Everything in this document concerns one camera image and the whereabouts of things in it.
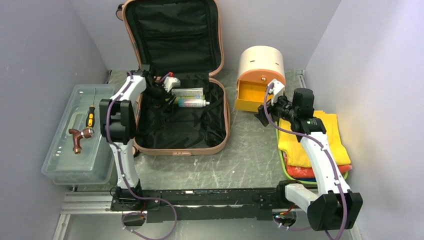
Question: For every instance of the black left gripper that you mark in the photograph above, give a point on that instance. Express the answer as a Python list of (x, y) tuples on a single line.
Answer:
[(163, 105)]

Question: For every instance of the red white tie-dye cloth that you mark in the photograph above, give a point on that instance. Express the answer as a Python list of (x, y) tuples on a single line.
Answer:
[(298, 172)]

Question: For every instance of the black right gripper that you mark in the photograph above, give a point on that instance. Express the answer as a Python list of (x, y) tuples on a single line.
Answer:
[(261, 115)]

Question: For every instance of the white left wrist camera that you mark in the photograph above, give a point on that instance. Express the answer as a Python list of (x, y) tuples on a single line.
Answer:
[(169, 81)]

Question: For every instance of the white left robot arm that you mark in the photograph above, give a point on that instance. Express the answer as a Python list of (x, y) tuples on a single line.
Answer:
[(118, 126)]

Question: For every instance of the clear plastic storage box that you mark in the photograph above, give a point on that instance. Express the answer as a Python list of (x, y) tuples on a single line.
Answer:
[(78, 154)]

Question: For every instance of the white cosmetic box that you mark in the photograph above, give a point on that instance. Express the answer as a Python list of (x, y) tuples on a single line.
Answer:
[(188, 92)]

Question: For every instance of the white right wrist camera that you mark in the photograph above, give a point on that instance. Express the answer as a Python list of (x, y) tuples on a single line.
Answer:
[(276, 89)]

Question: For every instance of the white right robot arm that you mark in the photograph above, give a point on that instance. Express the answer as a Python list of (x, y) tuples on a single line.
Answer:
[(335, 206)]

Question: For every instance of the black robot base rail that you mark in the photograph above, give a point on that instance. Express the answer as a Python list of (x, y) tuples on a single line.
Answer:
[(262, 204)]

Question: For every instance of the aluminium frame rail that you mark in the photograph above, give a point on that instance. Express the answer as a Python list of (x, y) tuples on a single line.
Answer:
[(99, 202)]

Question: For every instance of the blue towel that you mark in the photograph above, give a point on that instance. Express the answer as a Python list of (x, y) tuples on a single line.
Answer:
[(311, 180)]

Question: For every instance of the cream orange drawer cabinet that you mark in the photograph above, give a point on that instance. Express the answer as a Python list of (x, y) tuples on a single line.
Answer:
[(258, 66)]

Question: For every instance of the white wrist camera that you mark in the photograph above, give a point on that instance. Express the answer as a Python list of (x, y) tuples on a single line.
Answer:
[(276, 89), (169, 81)]

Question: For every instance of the green yellow small tube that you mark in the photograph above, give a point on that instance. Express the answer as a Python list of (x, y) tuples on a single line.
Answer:
[(178, 98)]

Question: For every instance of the yellow black screwdriver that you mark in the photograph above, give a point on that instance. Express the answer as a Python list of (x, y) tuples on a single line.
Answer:
[(90, 119)]

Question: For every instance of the yellow cloth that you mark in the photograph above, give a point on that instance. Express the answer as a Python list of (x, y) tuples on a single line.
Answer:
[(297, 156)]

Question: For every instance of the pink hard-shell suitcase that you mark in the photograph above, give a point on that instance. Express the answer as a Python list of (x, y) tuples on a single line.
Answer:
[(182, 37)]

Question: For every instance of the pastel cosmetic tube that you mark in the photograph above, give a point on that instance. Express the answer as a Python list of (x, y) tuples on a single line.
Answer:
[(193, 103)]

